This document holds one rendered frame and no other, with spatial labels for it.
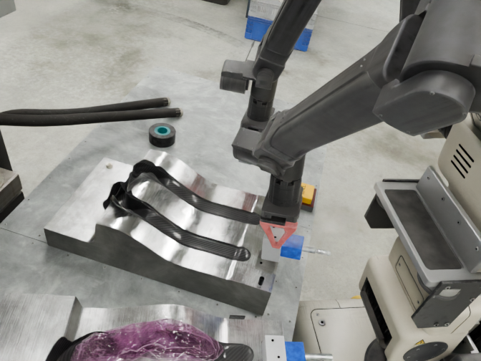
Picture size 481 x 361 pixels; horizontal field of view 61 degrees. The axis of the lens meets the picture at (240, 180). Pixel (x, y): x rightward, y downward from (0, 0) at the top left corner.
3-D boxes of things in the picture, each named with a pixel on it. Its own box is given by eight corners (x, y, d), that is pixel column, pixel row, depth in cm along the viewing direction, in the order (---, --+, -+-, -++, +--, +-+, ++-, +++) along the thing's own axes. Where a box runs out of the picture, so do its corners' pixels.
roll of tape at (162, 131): (176, 147, 123) (177, 138, 121) (149, 147, 121) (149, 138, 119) (174, 132, 129) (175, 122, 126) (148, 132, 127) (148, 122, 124)
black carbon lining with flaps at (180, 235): (262, 220, 97) (270, 191, 91) (245, 273, 85) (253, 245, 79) (126, 178, 100) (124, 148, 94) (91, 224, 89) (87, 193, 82)
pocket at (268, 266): (276, 266, 90) (280, 256, 87) (272, 285, 86) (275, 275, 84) (257, 259, 90) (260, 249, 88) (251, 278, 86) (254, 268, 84)
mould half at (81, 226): (284, 228, 106) (297, 191, 97) (263, 316, 86) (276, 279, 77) (106, 173, 110) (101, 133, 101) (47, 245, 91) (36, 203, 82)
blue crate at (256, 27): (309, 36, 409) (316, 14, 394) (306, 53, 378) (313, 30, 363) (250, 22, 412) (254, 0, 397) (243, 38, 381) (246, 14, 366)
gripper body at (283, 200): (260, 218, 73) (263, 184, 69) (270, 188, 81) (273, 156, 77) (295, 225, 72) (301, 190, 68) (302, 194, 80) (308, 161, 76)
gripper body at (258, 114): (239, 129, 96) (243, 102, 91) (249, 107, 103) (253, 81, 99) (265, 136, 95) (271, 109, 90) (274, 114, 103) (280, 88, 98)
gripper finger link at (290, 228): (256, 251, 78) (260, 212, 73) (263, 228, 83) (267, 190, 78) (291, 259, 76) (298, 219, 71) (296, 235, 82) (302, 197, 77)
